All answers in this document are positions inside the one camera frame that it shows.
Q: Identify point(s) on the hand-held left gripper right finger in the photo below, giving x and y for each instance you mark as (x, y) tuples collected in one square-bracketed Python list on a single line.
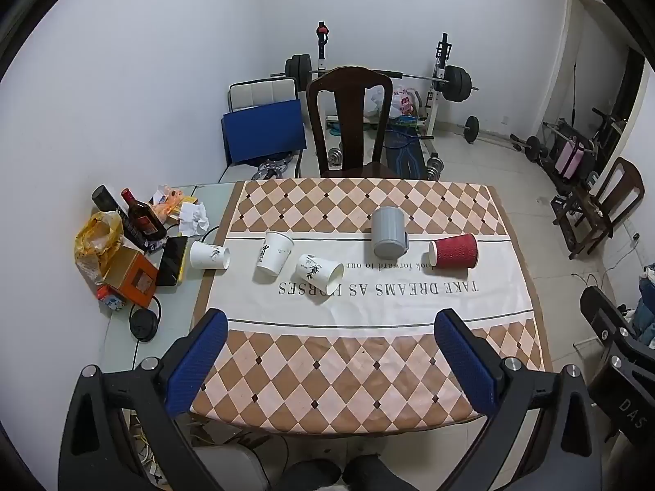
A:
[(468, 363)]

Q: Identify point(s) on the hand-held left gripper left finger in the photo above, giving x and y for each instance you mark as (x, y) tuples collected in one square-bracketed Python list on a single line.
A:
[(197, 363)]

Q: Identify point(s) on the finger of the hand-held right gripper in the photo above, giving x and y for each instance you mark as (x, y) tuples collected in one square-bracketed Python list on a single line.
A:
[(601, 312)]

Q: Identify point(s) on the white paper cup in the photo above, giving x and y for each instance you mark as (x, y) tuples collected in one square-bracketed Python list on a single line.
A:
[(209, 255), (274, 258), (317, 270)]

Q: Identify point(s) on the red ribbed paper cup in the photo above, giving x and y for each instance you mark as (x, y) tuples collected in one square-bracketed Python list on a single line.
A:
[(455, 251)]

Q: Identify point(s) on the blue cloth pile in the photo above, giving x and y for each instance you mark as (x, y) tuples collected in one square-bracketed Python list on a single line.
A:
[(649, 286)]

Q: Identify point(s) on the orange cardboard box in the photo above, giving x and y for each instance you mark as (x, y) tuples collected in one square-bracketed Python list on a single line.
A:
[(135, 281)]

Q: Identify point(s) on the black smartphone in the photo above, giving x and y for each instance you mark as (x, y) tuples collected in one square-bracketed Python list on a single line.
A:
[(171, 262)]

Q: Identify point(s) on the small colourful box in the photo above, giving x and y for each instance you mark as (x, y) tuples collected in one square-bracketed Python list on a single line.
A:
[(110, 300)]

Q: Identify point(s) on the grey chair seat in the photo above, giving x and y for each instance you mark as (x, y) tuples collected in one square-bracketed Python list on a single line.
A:
[(230, 468)]

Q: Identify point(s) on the checked brown tablecloth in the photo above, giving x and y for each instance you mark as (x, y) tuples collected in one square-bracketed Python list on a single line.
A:
[(358, 358)]

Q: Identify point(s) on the brown wooden chair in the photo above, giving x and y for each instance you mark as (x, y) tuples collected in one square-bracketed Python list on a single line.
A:
[(622, 184)]

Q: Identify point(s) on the crumpled white tissue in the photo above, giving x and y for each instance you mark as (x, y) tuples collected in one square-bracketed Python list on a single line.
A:
[(193, 220)]

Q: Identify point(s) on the dark glass bottle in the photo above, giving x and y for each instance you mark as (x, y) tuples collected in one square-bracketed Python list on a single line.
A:
[(145, 220)]

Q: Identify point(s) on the grey mug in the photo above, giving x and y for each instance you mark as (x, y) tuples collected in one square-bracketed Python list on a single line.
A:
[(389, 230)]

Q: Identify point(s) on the pink case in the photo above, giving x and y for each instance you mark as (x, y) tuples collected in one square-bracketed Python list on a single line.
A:
[(570, 158)]

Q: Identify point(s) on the yellow plastic bag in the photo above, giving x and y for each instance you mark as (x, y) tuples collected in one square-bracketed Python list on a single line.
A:
[(94, 243)]

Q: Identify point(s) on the orange snack packet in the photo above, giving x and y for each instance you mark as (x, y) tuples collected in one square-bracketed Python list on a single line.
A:
[(166, 207)]

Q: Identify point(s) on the person's legs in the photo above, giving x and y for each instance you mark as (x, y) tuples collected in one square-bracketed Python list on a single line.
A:
[(312, 475)]

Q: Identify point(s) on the black tall box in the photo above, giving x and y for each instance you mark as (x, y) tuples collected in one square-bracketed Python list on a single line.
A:
[(105, 198)]

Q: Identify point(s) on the chrome dumbbell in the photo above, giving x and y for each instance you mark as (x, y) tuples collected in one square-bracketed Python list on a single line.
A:
[(435, 168), (274, 169), (335, 157)]

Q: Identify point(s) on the small black barbell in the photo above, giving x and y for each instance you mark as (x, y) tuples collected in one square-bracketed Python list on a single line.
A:
[(471, 129)]

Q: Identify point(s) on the blue board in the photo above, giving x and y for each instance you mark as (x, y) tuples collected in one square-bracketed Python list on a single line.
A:
[(263, 133)]

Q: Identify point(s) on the dark wooden chair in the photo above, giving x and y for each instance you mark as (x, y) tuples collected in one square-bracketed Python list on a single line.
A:
[(352, 128)]

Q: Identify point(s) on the white plastic bag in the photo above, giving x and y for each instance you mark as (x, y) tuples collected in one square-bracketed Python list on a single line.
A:
[(401, 105)]

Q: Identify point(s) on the black barbell on rack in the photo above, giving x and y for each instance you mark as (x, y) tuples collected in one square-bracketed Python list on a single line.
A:
[(458, 83)]

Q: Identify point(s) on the white padded chair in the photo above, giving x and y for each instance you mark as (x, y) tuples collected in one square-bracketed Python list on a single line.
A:
[(261, 93)]

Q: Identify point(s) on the white weight rack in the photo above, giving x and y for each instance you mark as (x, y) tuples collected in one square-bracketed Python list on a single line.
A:
[(321, 46)]

